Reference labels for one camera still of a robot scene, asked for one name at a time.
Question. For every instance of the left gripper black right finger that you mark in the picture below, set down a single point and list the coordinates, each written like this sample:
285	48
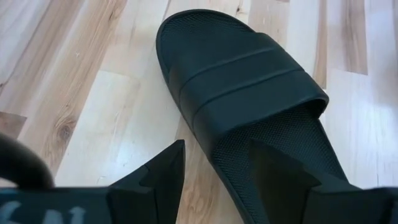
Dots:
280	186

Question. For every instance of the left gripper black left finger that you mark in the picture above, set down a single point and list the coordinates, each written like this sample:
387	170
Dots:
155	193

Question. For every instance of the black rubber slide sandal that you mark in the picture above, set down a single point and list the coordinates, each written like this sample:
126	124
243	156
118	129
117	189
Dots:
248	77

